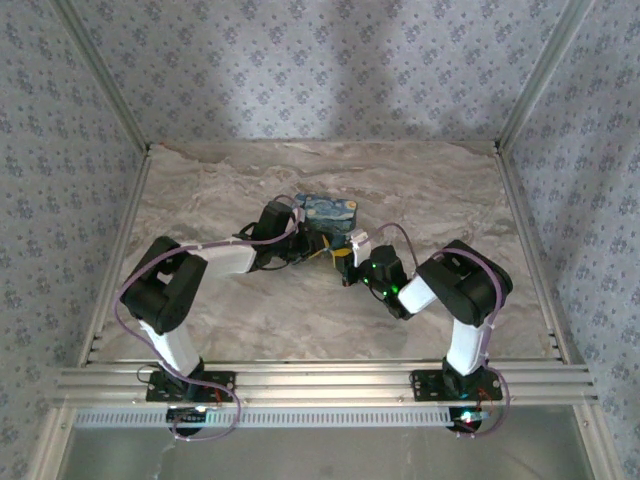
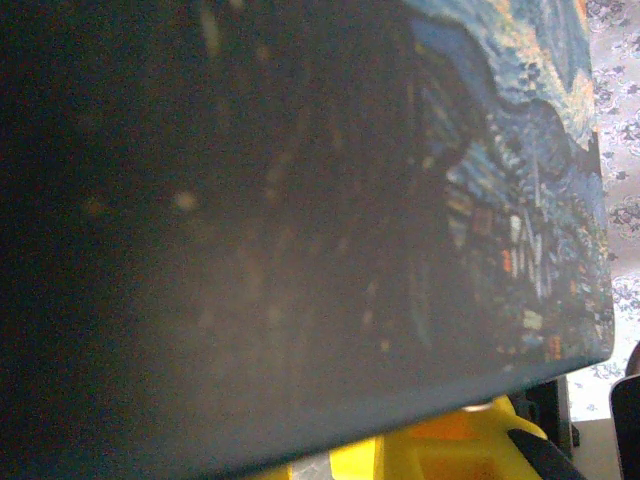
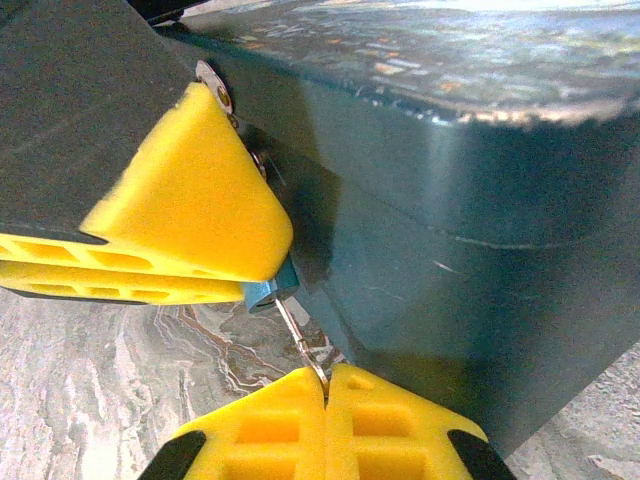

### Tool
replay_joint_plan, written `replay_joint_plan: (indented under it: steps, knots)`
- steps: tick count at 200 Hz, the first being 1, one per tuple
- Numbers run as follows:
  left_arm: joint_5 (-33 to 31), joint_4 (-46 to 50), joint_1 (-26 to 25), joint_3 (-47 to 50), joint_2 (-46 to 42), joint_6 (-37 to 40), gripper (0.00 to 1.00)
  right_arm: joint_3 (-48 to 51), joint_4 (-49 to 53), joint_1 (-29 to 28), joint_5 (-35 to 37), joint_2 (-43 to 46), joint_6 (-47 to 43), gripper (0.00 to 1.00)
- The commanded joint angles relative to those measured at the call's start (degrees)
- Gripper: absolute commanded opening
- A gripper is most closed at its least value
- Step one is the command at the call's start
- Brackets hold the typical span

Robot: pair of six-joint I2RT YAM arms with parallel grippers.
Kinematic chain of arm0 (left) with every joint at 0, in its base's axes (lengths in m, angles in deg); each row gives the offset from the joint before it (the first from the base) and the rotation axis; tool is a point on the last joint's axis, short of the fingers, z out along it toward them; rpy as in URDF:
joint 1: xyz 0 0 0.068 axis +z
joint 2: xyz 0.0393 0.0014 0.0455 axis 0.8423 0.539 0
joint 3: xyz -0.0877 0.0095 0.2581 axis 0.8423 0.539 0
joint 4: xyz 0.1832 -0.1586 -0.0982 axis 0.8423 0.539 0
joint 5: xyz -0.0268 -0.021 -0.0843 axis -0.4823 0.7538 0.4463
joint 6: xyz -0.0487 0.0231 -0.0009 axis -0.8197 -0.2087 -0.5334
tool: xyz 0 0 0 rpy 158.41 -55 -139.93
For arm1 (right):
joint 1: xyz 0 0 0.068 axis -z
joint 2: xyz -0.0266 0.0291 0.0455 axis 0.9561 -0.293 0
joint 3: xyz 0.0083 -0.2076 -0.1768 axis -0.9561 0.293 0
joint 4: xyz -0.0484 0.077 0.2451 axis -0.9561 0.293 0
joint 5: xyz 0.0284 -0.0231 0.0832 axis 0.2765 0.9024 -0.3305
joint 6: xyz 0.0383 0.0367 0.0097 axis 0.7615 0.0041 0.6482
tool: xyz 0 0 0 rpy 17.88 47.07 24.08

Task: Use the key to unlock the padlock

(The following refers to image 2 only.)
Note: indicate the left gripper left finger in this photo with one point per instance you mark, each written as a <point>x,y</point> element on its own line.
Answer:
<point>390,455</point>

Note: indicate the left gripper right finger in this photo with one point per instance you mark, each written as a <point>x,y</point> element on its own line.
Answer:
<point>547,460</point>

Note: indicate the blue starry night print box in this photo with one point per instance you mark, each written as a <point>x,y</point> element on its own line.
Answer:
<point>300,200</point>

